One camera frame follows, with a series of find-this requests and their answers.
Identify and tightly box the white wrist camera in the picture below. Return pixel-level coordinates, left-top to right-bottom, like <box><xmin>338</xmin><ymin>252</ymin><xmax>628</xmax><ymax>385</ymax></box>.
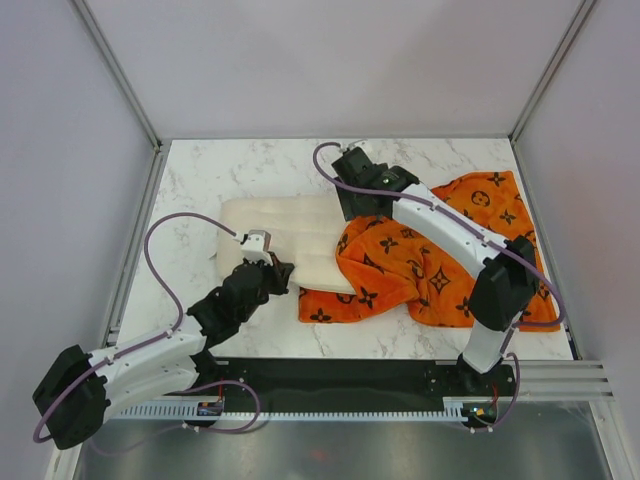
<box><xmin>339</xmin><ymin>139</ymin><xmax>367</xmax><ymax>152</ymax></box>
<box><xmin>233</xmin><ymin>230</ymin><xmax>272</xmax><ymax>265</ymax></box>

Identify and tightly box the aluminium enclosure frame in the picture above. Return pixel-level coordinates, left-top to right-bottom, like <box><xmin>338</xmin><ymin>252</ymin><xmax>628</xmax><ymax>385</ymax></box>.
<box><xmin>70</xmin><ymin>1</ymin><xmax>639</xmax><ymax>479</ymax></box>

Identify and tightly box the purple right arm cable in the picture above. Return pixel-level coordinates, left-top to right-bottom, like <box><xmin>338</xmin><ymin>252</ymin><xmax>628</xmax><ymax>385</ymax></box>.
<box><xmin>312</xmin><ymin>142</ymin><xmax>565</xmax><ymax>432</ymax></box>

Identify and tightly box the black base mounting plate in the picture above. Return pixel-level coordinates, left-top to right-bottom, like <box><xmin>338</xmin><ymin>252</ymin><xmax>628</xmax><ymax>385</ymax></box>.
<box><xmin>195</xmin><ymin>358</ymin><xmax>516</xmax><ymax>412</ymax></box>

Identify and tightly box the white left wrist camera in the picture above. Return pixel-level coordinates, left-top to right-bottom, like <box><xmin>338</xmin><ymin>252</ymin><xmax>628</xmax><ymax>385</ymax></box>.
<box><xmin>233</xmin><ymin>230</ymin><xmax>272</xmax><ymax>265</ymax></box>

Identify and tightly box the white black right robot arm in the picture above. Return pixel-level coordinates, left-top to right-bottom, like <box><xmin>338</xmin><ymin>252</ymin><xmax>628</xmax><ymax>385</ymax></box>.
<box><xmin>330</xmin><ymin>147</ymin><xmax>539</xmax><ymax>395</ymax></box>

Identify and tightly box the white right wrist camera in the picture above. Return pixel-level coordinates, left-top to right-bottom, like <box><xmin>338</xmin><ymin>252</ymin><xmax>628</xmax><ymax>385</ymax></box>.
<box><xmin>339</xmin><ymin>139</ymin><xmax>367</xmax><ymax>152</ymax></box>

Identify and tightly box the white slotted cable duct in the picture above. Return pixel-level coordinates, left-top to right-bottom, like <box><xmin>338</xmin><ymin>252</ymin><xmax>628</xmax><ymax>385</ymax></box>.
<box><xmin>113</xmin><ymin>397</ymin><xmax>468</xmax><ymax>422</ymax></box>

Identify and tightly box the cream white pillow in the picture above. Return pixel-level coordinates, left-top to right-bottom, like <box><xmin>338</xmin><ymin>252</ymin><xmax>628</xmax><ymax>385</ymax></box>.
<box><xmin>219</xmin><ymin>194</ymin><xmax>354</xmax><ymax>294</ymax></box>

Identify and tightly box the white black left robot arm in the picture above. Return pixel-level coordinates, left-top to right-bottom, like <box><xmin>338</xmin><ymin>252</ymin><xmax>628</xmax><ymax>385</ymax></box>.
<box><xmin>32</xmin><ymin>259</ymin><xmax>294</xmax><ymax>450</ymax></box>

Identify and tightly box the orange black patterned pillowcase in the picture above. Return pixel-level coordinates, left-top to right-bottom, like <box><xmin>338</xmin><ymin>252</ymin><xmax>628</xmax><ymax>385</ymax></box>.
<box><xmin>298</xmin><ymin>171</ymin><xmax>536</xmax><ymax>328</ymax></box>

